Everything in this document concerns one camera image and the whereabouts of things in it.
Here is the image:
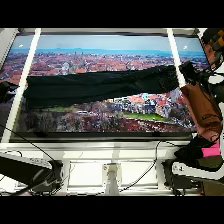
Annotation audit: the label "black pants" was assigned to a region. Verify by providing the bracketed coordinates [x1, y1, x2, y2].
[22, 64, 181, 110]

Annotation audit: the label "silver frame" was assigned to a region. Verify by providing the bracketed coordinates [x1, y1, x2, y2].
[0, 28, 224, 196]

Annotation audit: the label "black garment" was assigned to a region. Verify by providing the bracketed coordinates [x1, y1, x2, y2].
[173, 134, 216, 163]

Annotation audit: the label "pink garment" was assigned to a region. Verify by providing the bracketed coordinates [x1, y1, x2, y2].
[201, 141, 224, 158]

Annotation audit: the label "black cable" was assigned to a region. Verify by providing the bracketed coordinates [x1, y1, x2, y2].
[0, 123, 54, 163]
[119, 139, 163, 193]
[5, 149, 24, 158]

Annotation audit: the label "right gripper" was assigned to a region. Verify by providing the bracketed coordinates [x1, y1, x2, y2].
[179, 60, 202, 84]

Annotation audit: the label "checked garment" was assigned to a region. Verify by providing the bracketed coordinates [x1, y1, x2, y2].
[200, 28, 224, 51]

